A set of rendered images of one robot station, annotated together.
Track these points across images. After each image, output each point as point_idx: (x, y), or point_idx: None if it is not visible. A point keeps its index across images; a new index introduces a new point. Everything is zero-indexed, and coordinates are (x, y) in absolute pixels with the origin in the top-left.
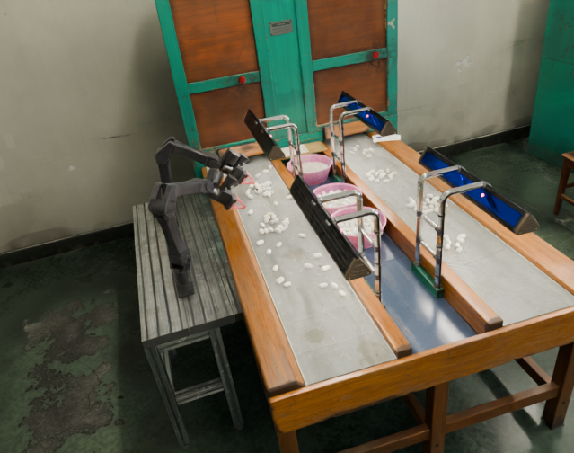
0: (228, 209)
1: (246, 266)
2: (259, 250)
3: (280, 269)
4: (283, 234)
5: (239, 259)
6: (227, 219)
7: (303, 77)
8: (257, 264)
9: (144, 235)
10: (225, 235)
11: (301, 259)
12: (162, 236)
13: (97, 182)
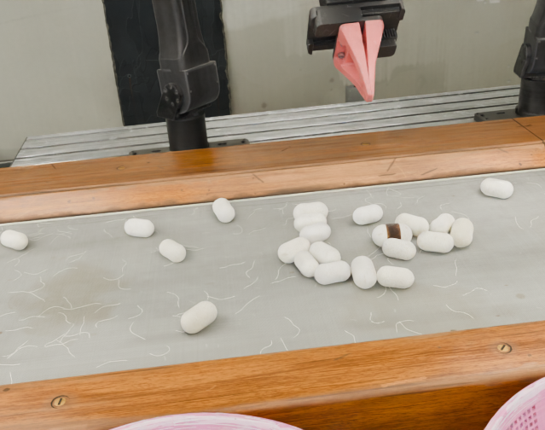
0: (308, 51)
1: (69, 178)
2: (183, 216)
3: (8, 258)
4: (271, 272)
5: (125, 167)
6: (418, 141)
7: None
8: (83, 208)
9: (451, 99)
10: (298, 142)
11: (15, 311)
12: (440, 117)
13: None
